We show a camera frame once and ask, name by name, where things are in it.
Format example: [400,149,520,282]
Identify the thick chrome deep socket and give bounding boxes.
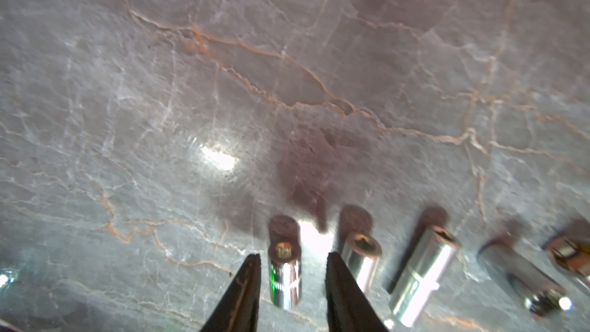
[340,231,383,295]

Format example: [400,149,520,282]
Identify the round chrome socket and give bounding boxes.
[543,235,589,295]

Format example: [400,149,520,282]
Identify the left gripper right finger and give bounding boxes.
[325,252,388,332]

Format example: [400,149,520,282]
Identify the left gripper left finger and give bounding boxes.
[201,254,261,332]

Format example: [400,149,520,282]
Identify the long stepped chrome socket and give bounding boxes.
[390,225,461,327]

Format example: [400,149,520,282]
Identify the short knurled chrome socket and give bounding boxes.
[268,240,302,310]

